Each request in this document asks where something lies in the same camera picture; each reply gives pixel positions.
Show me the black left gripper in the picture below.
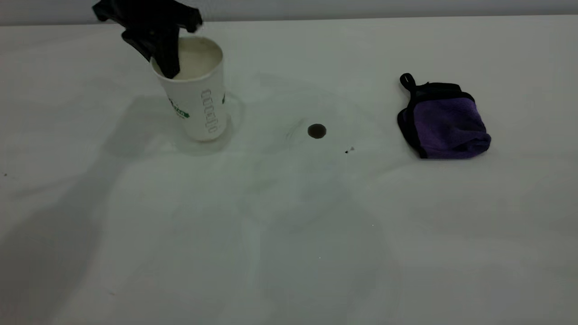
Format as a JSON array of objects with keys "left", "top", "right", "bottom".
[{"left": 92, "top": 0, "right": 203, "bottom": 80}]

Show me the white paper coffee cup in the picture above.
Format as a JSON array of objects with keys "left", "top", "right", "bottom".
[{"left": 150, "top": 36, "right": 226, "bottom": 143}]

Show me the purple cloth with black trim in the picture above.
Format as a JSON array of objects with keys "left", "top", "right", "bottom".
[{"left": 396, "top": 73, "right": 492, "bottom": 160}]

